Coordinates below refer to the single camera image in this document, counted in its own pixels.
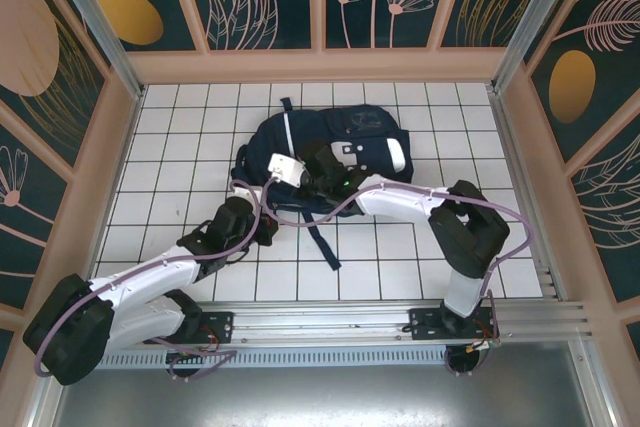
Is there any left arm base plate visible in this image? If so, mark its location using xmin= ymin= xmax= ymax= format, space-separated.
xmin=189 ymin=310 xmax=235 ymax=346

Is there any grey metal sheet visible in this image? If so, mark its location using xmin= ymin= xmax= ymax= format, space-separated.
xmin=29 ymin=366 xmax=616 ymax=427

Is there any aluminium mounting rail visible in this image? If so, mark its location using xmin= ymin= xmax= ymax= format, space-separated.
xmin=47 ymin=299 xmax=596 ymax=348

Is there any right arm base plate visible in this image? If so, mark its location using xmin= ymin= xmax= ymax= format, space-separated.
xmin=408 ymin=306 xmax=501 ymax=343

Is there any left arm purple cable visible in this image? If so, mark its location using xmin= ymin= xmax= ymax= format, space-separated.
xmin=32 ymin=179 xmax=281 ymax=383

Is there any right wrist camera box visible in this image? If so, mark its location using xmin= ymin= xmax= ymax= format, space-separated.
xmin=267 ymin=152 xmax=310 ymax=189

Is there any aluminium corner post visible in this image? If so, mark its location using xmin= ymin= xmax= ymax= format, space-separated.
xmin=492 ymin=0 xmax=586 ymax=93
xmin=39 ymin=0 xmax=147 ymax=99

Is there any slotted grey cable duct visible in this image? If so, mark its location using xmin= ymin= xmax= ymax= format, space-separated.
xmin=94 ymin=349 xmax=451 ymax=372

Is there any navy blue backpack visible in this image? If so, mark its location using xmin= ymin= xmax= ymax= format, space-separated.
xmin=230 ymin=96 xmax=415 ymax=272

